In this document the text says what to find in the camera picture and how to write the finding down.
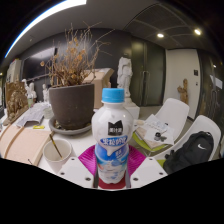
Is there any blue-capped white drink bottle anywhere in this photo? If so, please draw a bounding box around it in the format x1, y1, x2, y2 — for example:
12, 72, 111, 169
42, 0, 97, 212
91, 87, 135, 185

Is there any white chair with papers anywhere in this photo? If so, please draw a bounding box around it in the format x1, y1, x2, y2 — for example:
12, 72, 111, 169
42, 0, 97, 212
133, 97, 190, 153

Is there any stirring stick in mug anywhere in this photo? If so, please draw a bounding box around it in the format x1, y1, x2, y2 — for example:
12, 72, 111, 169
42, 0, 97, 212
49, 133, 63, 159

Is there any plastic-wrapped booklet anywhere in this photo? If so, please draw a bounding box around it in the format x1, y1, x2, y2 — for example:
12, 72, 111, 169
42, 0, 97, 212
14, 102, 51, 128

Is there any dark double door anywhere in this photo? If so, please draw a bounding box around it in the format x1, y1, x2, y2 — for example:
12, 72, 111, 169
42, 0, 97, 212
129, 39, 167, 107

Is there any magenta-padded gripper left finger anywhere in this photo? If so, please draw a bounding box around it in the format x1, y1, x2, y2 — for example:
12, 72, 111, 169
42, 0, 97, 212
57, 144, 100, 189

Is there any cardboard box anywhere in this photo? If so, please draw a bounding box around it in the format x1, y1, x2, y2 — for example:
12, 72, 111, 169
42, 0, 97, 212
82, 68, 115, 109

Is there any stack of papers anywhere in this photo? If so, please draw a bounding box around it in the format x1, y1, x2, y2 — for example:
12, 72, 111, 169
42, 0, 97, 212
135, 114, 175, 149

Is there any white pedestal block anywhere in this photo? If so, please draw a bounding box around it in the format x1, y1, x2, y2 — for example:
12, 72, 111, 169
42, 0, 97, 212
123, 96, 141, 121

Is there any black wall screen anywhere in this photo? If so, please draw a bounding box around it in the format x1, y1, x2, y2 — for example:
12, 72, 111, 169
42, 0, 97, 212
21, 46, 58, 79

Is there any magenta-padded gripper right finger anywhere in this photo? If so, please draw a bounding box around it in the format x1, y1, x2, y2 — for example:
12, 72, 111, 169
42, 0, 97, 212
126, 144, 169, 189

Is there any dried plant in grey pot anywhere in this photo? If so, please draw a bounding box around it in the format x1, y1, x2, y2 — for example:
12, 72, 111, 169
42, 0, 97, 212
39, 23, 114, 131

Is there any small white bust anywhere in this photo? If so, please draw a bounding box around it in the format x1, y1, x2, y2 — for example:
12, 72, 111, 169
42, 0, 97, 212
42, 83, 50, 104
21, 78, 38, 100

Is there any wooden figure sculpture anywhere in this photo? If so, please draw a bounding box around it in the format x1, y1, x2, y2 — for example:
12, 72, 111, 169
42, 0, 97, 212
176, 78, 190, 105

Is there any white plaster torso statue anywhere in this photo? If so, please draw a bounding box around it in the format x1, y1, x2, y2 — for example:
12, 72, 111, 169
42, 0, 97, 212
116, 56, 134, 98

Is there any white chair with backpack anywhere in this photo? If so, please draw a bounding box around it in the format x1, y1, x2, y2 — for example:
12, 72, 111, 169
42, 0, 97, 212
156, 114, 222, 168

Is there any black backpack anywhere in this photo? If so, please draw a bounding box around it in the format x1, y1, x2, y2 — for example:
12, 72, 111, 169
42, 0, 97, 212
162, 130, 215, 174

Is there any white cabinet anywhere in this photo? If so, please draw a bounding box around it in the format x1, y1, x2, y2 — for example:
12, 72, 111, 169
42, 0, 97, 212
4, 59, 23, 84

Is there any brown carved sculpture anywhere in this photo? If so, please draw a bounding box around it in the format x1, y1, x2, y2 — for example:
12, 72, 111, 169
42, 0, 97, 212
3, 80, 29, 126

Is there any white mug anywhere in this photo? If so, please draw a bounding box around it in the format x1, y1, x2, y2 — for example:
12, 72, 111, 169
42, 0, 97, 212
43, 138, 73, 174

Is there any grey plant saucer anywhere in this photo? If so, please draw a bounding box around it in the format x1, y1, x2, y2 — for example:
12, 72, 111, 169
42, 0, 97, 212
48, 116, 93, 136

